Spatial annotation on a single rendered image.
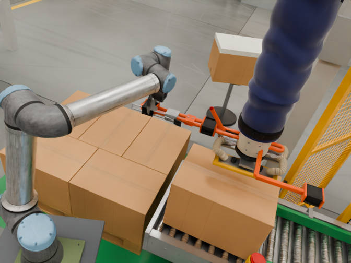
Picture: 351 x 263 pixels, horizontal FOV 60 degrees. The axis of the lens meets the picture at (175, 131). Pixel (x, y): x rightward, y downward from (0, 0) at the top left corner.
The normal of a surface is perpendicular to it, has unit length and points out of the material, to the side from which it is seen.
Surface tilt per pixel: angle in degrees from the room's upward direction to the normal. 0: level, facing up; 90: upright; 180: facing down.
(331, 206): 0
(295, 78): 73
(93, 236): 0
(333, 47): 90
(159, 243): 90
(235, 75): 90
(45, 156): 0
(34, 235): 9
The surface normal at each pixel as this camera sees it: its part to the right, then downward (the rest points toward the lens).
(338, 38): -0.35, 0.56
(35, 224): 0.25, -0.66
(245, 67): 0.04, 0.65
